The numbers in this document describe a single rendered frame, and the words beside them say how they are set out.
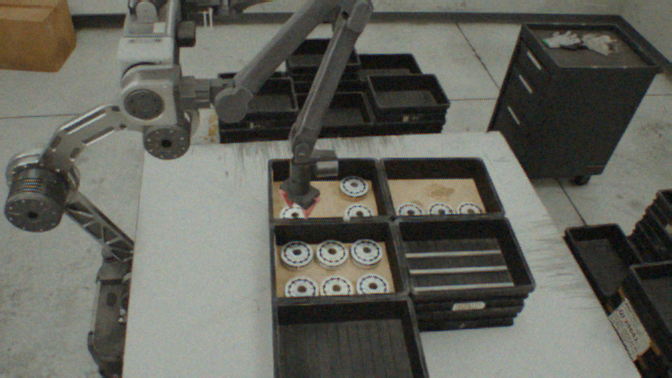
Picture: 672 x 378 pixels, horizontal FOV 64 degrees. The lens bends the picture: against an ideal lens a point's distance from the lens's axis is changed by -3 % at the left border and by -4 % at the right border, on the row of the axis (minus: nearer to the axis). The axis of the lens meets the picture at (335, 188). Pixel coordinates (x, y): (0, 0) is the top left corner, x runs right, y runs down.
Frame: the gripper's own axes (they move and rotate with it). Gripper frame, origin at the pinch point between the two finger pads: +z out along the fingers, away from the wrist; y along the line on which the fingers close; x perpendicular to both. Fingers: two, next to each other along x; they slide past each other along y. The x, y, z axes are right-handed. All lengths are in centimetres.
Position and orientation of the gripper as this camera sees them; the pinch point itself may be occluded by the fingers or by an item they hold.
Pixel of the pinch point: (298, 210)
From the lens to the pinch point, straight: 162.4
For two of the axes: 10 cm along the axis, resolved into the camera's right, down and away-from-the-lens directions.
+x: -6.3, 5.2, -5.8
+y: -7.8, -4.9, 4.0
